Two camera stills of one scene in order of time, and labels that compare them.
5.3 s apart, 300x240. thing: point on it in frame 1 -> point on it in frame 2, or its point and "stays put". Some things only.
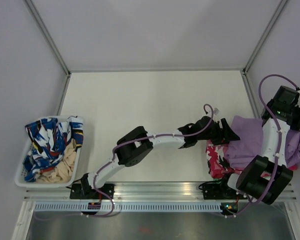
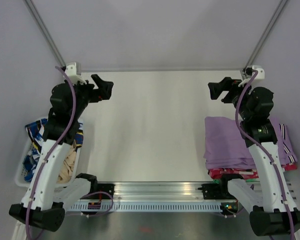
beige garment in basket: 63,172 stays put
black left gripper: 226,135 -> 104,93
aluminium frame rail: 179,191 stays put
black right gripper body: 299,114 -> 234,95
